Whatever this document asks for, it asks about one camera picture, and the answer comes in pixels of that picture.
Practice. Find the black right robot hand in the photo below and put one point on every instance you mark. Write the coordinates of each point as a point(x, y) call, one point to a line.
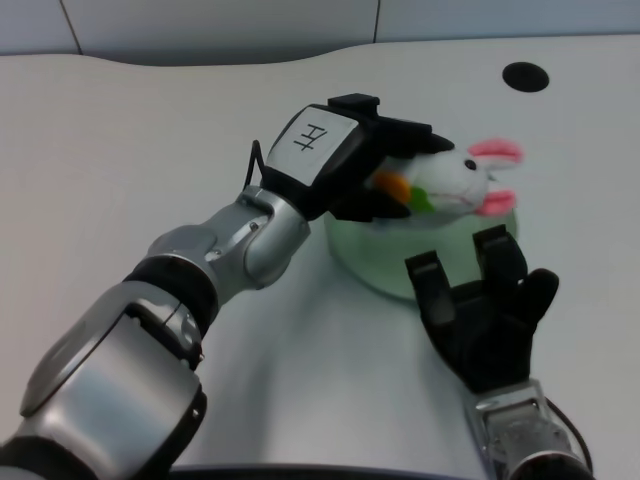
point(485, 340)

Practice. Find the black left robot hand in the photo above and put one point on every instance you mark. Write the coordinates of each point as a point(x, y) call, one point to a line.
point(330, 160)

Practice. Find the white rabbit plush doll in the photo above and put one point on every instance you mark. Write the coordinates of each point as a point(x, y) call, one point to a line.
point(455, 180)

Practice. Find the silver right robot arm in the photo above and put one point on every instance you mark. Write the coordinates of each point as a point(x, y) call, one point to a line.
point(530, 435)

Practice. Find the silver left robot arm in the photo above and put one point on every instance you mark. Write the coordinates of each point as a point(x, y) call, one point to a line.
point(150, 320)

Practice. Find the green round plate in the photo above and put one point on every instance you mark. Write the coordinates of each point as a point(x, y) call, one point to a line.
point(395, 250)

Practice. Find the black robot torso edge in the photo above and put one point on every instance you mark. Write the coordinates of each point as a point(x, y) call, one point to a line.
point(330, 472)

